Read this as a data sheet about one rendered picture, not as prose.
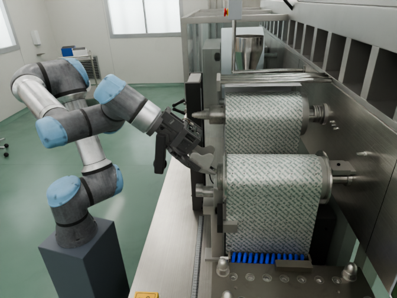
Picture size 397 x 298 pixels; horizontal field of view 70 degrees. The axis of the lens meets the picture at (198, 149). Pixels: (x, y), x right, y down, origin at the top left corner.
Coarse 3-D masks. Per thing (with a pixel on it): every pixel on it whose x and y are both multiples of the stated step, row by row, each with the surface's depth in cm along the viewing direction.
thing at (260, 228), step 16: (240, 208) 75; (256, 208) 74; (272, 208) 74; (288, 208) 74; (304, 208) 73; (240, 224) 77; (256, 224) 77; (272, 224) 77; (288, 224) 76; (304, 224) 76; (240, 240) 80; (256, 240) 80; (272, 240) 79; (288, 240) 79; (304, 240) 78; (304, 256) 81
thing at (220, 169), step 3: (219, 165) 76; (222, 165) 76; (219, 168) 75; (222, 168) 75; (219, 171) 75; (222, 171) 75; (219, 174) 74; (222, 174) 74; (219, 177) 74; (222, 177) 74; (219, 180) 74; (222, 180) 74; (219, 183) 75; (222, 183) 75; (219, 186) 75; (222, 186) 75; (219, 189) 76; (222, 189) 76
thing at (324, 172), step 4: (320, 160) 73; (324, 164) 72; (324, 168) 71; (324, 172) 71; (324, 176) 70; (324, 180) 70; (324, 184) 70; (324, 188) 71; (324, 192) 71; (320, 196) 72
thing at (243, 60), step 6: (240, 54) 126; (246, 54) 125; (252, 54) 125; (258, 54) 126; (240, 60) 128; (246, 60) 127; (252, 60) 127; (258, 60) 130; (240, 66) 130; (246, 66) 129; (252, 66) 129
